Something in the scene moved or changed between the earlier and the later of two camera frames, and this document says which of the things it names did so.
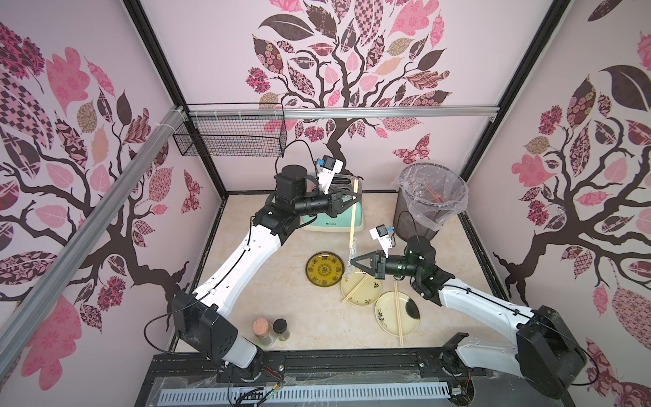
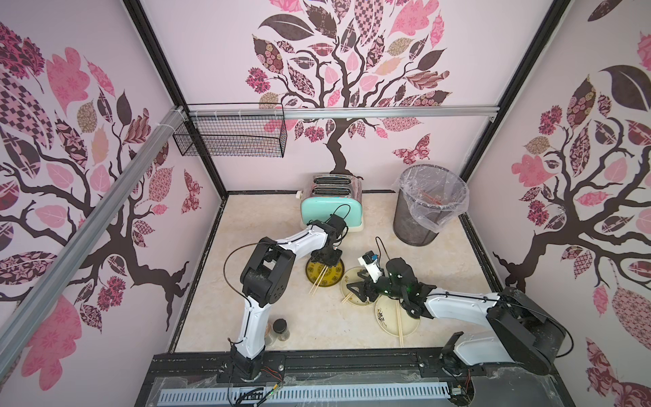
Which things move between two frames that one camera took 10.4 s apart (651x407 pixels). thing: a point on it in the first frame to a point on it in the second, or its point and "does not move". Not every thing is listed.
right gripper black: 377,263 to 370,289
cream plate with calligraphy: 366,294 does not move
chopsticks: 395,282 does not move
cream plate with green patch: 386,313 does not move
